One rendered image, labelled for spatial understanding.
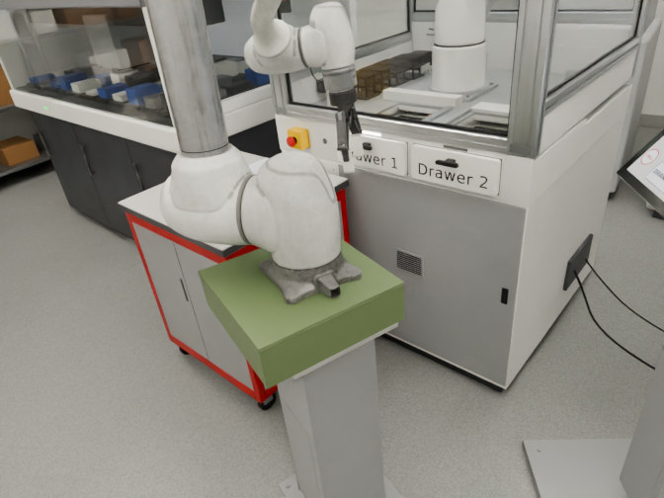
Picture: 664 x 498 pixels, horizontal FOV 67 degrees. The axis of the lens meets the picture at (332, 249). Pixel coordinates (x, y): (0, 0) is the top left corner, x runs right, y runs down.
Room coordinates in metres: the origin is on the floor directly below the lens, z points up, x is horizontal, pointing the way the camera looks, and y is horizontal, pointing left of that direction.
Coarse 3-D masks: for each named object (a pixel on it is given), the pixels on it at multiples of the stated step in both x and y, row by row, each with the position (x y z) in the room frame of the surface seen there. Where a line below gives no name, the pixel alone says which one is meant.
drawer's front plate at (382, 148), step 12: (336, 132) 1.71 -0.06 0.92; (336, 144) 1.71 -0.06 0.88; (372, 144) 1.60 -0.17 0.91; (384, 144) 1.56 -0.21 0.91; (396, 144) 1.53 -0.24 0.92; (372, 156) 1.60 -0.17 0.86; (384, 156) 1.56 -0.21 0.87; (396, 156) 1.53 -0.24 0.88; (372, 168) 1.60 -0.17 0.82; (384, 168) 1.57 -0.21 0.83
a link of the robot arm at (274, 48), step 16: (256, 0) 1.25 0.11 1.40; (272, 0) 1.22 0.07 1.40; (256, 16) 1.27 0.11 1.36; (272, 16) 1.27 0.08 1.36; (256, 32) 1.32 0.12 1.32; (272, 32) 1.32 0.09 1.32; (288, 32) 1.36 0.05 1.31; (256, 48) 1.36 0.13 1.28; (272, 48) 1.34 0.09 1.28; (288, 48) 1.35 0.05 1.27; (256, 64) 1.39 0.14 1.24; (272, 64) 1.37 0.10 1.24; (288, 64) 1.36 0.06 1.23
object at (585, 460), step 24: (648, 408) 0.85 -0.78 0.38; (648, 432) 0.83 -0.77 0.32; (528, 456) 0.99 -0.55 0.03; (552, 456) 0.98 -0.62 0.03; (576, 456) 0.97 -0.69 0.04; (600, 456) 0.96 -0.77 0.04; (624, 456) 0.95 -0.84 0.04; (648, 456) 0.80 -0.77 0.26; (552, 480) 0.90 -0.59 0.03; (576, 480) 0.89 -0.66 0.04; (600, 480) 0.88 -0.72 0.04; (624, 480) 0.85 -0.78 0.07; (648, 480) 0.77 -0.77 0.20
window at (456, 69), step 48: (288, 0) 1.87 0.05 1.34; (336, 0) 1.72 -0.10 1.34; (384, 0) 1.59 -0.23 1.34; (432, 0) 1.48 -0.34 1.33; (480, 0) 1.38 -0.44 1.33; (384, 48) 1.60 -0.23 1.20; (432, 48) 1.48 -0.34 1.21; (480, 48) 1.38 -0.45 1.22; (384, 96) 1.60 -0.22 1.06; (432, 96) 1.48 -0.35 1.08; (480, 96) 1.37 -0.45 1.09
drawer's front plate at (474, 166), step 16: (416, 144) 1.49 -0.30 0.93; (416, 160) 1.48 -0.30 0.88; (432, 160) 1.44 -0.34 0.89; (464, 160) 1.36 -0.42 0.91; (480, 160) 1.33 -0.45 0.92; (496, 160) 1.30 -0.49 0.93; (416, 176) 1.48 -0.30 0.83; (432, 176) 1.44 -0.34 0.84; (464, 176) 1.36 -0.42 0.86; (496, 176) 1.29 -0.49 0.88; (480, 192) 1.32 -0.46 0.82; (496, 192) 1.29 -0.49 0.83
